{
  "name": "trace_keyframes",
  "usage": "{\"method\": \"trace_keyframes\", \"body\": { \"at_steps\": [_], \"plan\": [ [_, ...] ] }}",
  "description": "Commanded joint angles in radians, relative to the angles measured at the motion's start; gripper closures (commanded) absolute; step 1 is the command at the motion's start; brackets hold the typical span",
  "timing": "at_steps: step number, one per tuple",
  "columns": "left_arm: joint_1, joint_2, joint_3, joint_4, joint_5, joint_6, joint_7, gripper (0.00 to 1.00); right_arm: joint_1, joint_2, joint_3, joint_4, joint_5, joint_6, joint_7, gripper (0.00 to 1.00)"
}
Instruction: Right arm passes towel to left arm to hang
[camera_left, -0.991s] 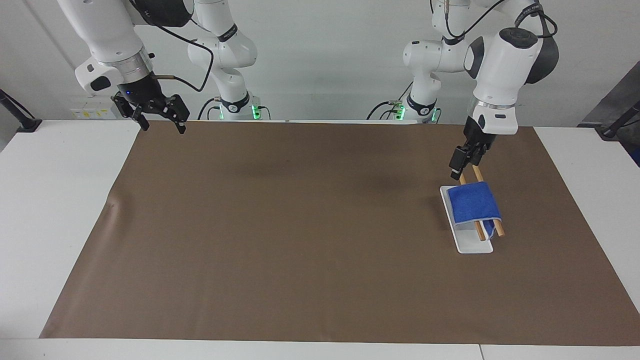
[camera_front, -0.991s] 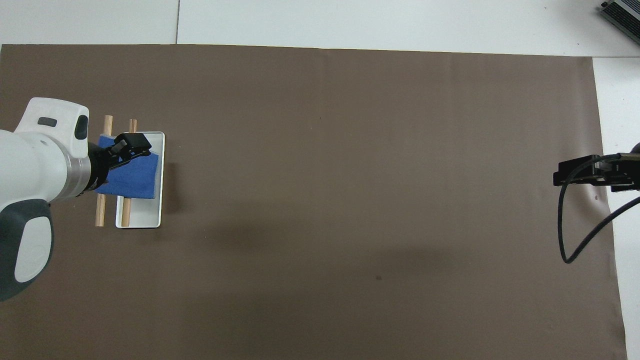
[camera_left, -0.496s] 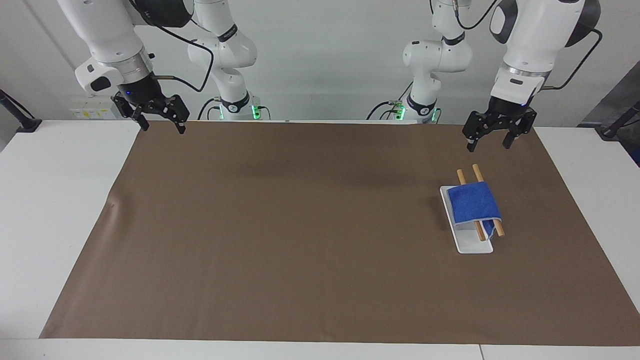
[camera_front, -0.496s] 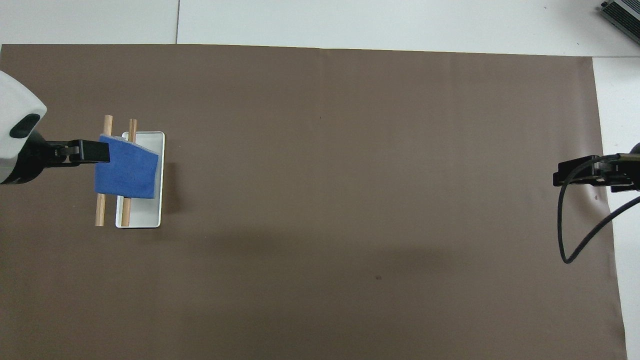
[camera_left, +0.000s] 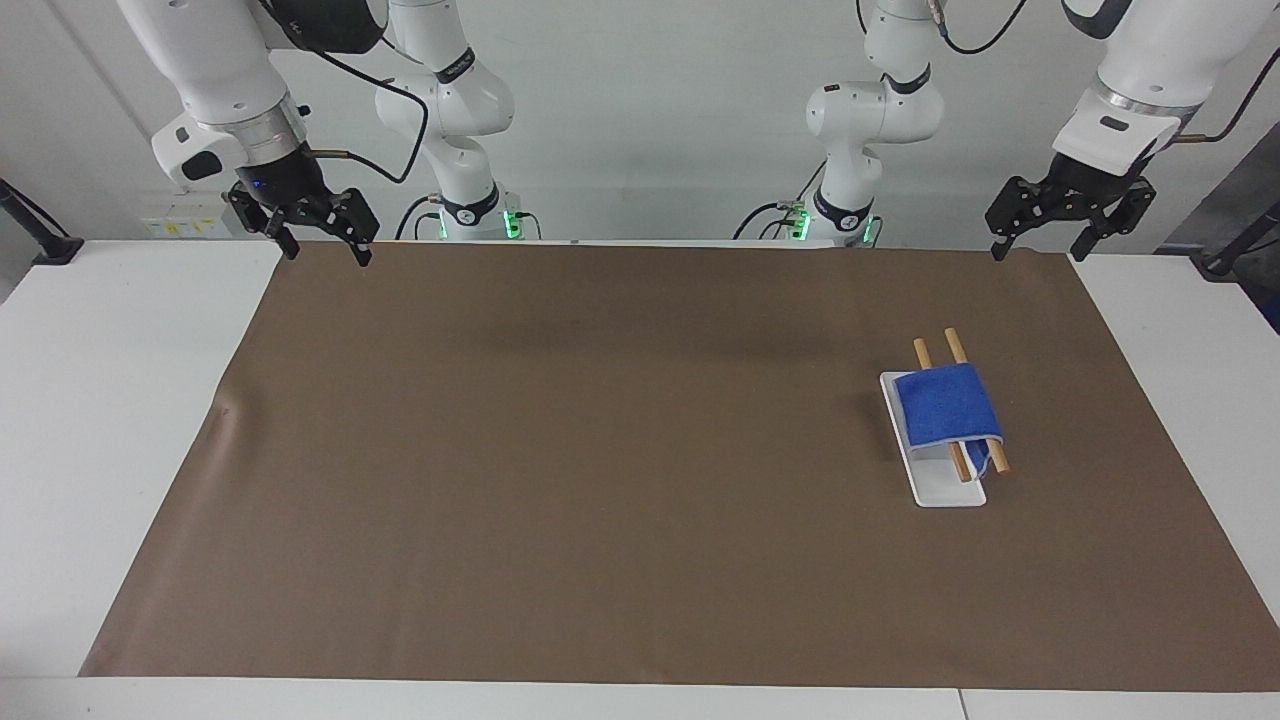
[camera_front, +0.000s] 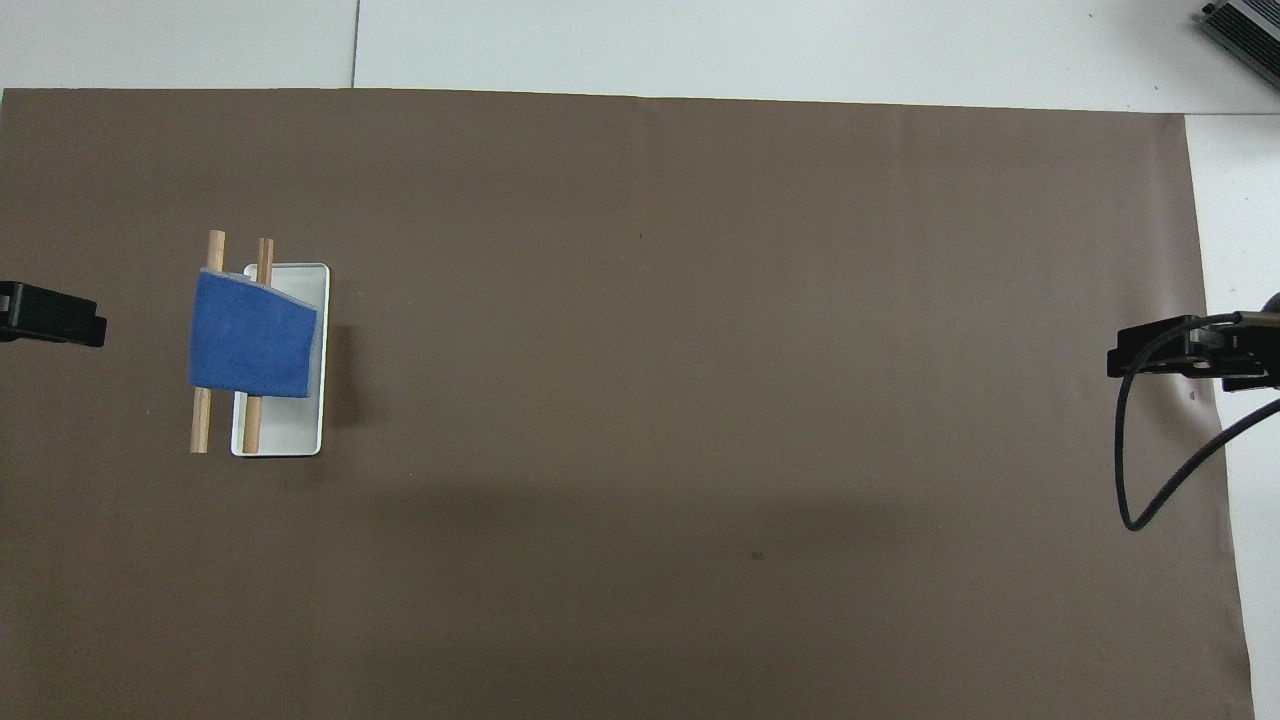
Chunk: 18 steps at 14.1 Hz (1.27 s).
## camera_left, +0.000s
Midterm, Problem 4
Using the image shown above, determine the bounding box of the blue towel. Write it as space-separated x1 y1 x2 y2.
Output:
892 362 1005 478

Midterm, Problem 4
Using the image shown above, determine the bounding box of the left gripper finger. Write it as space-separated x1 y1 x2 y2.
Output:
1069 177 1159 263
985 176 1062 263

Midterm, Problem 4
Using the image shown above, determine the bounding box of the black stand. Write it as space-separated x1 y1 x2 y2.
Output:
1188 212 1280 283
0 178 87 267

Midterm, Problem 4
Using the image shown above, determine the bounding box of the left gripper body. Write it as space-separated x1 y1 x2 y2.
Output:
1044 150 1151 207

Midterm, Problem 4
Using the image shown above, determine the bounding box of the white wall socket box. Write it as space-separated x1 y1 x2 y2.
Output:
140 204 233 240

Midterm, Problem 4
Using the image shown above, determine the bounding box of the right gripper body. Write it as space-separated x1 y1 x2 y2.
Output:
234 143 337 217

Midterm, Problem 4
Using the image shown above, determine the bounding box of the black cable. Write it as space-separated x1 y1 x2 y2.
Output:
300 45 432 187
732 160 827 242
394 194 443 242
930 0 1032 57
1172 72 1280 144

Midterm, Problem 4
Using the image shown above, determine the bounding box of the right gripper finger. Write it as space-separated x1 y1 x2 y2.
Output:
227 182 302 262
299 187 382 268

